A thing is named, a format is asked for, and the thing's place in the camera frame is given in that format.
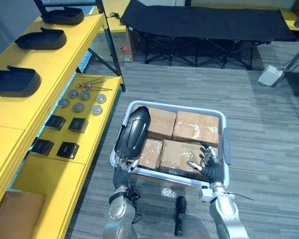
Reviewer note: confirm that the robot left five-finger hand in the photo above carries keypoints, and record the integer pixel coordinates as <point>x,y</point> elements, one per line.
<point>121,175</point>

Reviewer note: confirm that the taped cardboard box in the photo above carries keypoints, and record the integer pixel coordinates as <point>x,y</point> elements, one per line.
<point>179,154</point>
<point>195,127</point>
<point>150,154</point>
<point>162,124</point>

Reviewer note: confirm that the robot left silver arm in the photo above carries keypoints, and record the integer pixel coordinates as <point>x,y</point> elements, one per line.
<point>120,214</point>

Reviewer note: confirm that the white plastic bin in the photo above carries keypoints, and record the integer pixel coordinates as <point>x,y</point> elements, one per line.
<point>225,149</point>

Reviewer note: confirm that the black shelf frame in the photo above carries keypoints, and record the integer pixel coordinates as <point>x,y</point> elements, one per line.
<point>113,57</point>

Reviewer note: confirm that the robot right five-finger hand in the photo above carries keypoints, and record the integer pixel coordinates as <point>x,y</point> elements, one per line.
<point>213,171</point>

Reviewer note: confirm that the cardboard box with red sticker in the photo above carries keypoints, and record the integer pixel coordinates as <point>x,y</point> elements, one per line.
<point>125,47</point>

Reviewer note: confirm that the yellow low shelf board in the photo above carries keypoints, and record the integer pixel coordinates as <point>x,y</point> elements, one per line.
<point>94,144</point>

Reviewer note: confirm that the small black square box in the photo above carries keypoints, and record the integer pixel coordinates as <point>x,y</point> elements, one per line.
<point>42,147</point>
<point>78,125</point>
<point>68,150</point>
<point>55,122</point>

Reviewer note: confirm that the robot right silver arm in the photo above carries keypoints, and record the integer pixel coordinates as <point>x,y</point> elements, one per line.
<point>226,211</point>

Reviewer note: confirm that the white floor pedal box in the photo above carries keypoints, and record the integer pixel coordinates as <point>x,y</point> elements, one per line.
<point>270,74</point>

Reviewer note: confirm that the robot dark foot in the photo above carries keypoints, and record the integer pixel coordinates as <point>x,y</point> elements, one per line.
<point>180,214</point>

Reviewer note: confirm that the plain brown cardboard box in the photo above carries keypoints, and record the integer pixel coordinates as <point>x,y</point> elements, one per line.
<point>17,216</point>

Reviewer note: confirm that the grey tripod legs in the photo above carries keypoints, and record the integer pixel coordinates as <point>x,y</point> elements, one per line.
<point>295,58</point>

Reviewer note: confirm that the black folding cot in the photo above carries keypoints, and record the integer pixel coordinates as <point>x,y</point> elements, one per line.
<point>204,21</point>

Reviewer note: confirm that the long metal bolt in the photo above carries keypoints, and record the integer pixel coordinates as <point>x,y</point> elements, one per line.
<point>90,86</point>
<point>85,86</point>
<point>80,85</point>

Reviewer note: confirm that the round grey metal disc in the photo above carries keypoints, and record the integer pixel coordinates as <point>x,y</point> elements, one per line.
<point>78,107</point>
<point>73,93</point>
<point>101,98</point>
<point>97,109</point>
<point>63,102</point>
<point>85,95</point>

